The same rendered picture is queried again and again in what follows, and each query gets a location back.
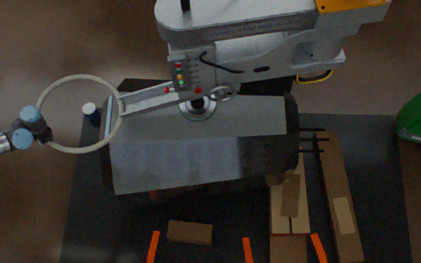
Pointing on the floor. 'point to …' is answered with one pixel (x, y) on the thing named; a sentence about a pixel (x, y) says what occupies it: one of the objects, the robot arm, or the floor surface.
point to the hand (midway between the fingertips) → (46, 139)
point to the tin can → (91, 111)
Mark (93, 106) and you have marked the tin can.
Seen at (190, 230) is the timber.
